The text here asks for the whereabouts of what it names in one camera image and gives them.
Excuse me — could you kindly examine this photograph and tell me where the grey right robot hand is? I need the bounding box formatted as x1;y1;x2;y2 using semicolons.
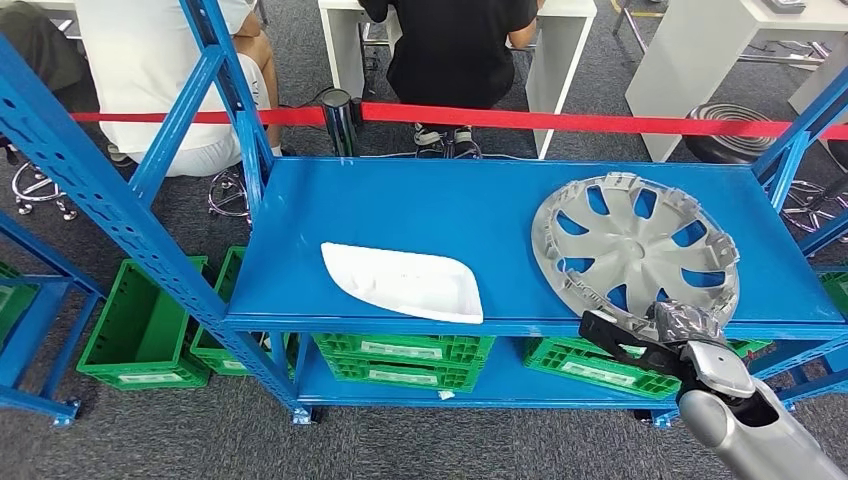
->
645;301;730;346

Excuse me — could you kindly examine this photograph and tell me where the silver plastic wheel hubcap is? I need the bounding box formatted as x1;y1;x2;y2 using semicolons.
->
531;172;741;342

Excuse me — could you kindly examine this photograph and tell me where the white plastic car part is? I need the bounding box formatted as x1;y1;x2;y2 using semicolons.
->
320;241;485;326

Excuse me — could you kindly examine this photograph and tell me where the red barrier belt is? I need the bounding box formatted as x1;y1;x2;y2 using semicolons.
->
71;107;327;127
360;102;848;142

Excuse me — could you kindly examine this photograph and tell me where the white desk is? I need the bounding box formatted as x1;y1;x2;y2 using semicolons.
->
317;0;598;160
624;0;848;164

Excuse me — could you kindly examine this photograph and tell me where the person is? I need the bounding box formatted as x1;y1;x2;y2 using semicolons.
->
0;0;91;114
357;0;541;160
74;0;283;179

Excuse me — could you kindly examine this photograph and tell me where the green crate with parts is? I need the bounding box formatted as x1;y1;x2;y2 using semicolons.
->
190;246;296;378

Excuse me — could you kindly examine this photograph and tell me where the chrome stool base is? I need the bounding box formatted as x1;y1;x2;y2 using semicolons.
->
207;168;253;223
9;162;79;222

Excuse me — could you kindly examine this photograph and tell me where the empty green plastic crate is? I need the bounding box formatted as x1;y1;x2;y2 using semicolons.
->
76;256;213;391

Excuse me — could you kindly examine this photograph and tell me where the chrome barrier post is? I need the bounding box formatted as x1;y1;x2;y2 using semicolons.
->
319;87;364;158

